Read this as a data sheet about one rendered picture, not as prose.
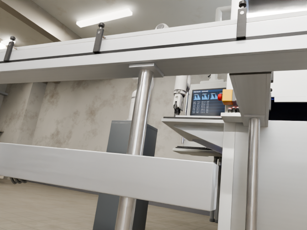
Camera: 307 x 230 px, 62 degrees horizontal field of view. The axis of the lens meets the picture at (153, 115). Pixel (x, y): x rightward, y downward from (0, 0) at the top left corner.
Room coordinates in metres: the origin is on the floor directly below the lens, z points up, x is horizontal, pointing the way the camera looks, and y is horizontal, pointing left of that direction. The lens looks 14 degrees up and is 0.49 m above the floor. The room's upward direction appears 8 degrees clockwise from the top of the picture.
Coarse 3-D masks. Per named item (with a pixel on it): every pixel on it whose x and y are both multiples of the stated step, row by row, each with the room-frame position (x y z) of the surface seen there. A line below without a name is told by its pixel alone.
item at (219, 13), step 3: (216, 12) 2.54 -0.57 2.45; (219, 12) 2.51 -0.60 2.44; (216, 15) 2.53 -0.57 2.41; (219, 15) 2.51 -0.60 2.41; (216, 18) 2.53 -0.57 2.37; (219, 18) 2.51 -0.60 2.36; (216, 21) 2.53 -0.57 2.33; (210, 75) 2.63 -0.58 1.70; (213, 75) 2.52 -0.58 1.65; (216, 75) 2.52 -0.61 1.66; (210, 78) 2.53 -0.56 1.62; (213, 78) 2.50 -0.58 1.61; (216, 78) 2.50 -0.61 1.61
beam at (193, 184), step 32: (0, 160) 0.98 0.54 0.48; (32, 160) 0.91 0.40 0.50; (64, 160) 0.85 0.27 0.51; (96, 160) 0.80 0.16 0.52; (128, 160) 0.75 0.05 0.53; (160, 160) 0.71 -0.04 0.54; (192, 160) 0.68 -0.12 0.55; (128, 192) 0.75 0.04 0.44; (160, 192) 0.71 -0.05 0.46; (192, 192) 0.67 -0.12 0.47
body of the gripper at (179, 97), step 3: (177, 96) 1.64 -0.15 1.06; (180, 96) 1.63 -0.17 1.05; (183, 96) 1.66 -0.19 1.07; (174, 99) 1.63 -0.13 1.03; (177, 99) 1.62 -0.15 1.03; (180, 99) 1.63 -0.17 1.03; (183, 99) 1.68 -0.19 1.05; (174, 102) 1.63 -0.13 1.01; (177, 102) 1.62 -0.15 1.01; (180, 102) 1.63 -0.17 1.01; (183, 102) 1.68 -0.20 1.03; (174, 105) 1.67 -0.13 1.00; (177, 105) 1.62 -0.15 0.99; (180, 105) 1.64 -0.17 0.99; (183, 105) 1.69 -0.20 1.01; (177, 108) 1.66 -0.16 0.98; (180, 108) 1.65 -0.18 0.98
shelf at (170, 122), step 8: (168, 120) 1.58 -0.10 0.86; (176, 120) 1.55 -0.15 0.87; (184, 120) 1.53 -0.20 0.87; (192, 120) 1.51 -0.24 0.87; (200, 120) 1.49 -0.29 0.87; (208, 120) 1.47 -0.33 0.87; (216, 120) 1.45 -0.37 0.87; (176, 128) 1.76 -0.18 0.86; (184, 136) 2.04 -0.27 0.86; (192, 136) 1.99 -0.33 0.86
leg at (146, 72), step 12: (144, 72) 0.77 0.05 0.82; (156, 72) 0.78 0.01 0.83; (144, 84) 0.76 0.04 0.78; (144, 96) 0.77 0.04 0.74; (144, 108) 0.77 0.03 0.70; (132, 120) 0.78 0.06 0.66; (144, 120) 0.77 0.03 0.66; (132, 132) 0.77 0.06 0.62; (144, 132) 0.78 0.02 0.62; (132, 144) 0.77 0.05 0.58; (120, 204) 0.77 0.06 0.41; (132, 204) 0.77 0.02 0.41; (120, 216) 0.77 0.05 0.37; (132, 216) 0.78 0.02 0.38; (120, 228) 0.77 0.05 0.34
